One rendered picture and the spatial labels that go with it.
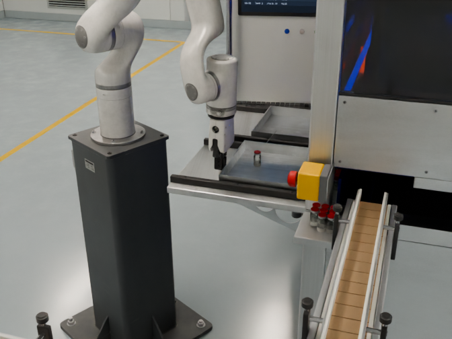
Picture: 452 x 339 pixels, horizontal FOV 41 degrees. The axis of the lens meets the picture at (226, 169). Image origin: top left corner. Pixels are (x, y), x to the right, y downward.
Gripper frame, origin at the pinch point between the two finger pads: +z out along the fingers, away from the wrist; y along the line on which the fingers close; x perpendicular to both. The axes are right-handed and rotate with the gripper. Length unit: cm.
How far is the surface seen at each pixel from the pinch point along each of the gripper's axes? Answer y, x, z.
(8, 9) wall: 541, 484, 105
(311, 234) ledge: -24.0, -31.8, 2.8
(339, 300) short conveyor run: -54, -42, -3
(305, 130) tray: 41.3, -17.0, 4.1
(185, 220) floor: 108, 55, 96
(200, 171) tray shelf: 1.1, 6.7, 4.5
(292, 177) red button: -19.7, -25.0, -9.5
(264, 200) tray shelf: -10.9, -16.4, 3.6
